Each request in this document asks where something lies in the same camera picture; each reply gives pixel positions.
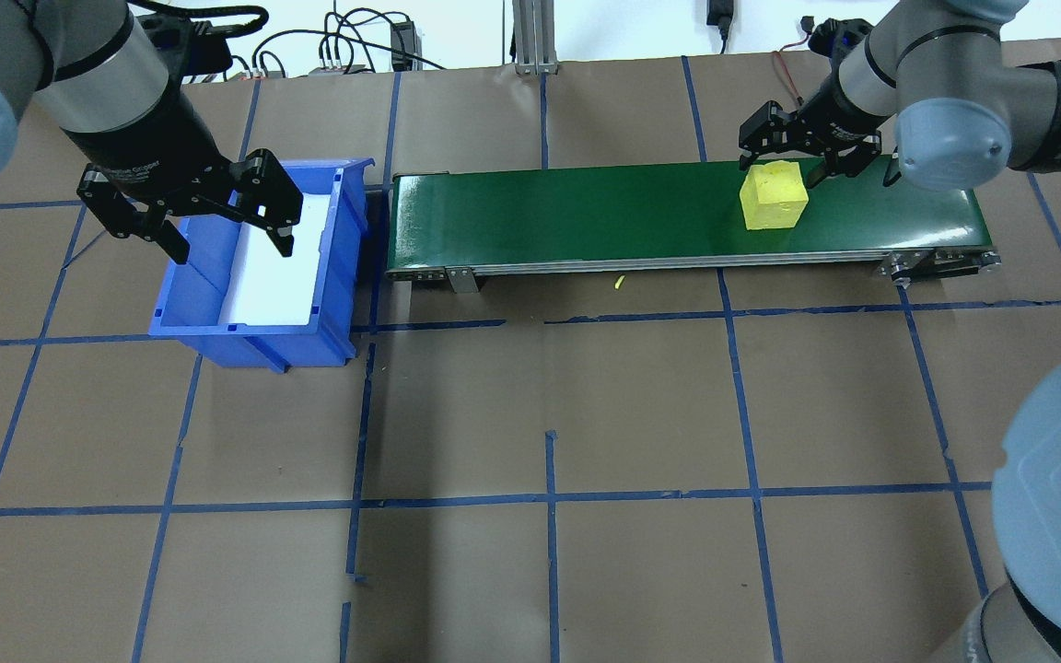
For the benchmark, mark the yellow foam cube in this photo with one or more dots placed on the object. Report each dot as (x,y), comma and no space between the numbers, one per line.
(775,198)

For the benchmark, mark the white paper bin liner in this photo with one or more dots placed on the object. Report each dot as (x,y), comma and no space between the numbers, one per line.
(263,285)

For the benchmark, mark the black power adapter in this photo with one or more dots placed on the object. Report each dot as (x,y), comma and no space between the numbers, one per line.
(720,11)
(404,44)

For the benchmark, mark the blue plastic storage bin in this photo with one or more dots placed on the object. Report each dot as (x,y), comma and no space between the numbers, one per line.
(217,345)

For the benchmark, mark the green conveyor belt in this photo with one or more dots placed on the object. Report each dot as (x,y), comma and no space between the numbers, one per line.
(540,221)

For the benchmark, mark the white work desk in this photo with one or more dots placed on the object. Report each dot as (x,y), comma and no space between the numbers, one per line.
(475,32)

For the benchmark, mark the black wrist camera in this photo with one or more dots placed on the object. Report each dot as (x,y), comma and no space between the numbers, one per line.
(185,51)
(839,37)

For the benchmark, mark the aluminium profile post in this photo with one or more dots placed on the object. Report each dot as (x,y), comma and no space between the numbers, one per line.
(535,37)

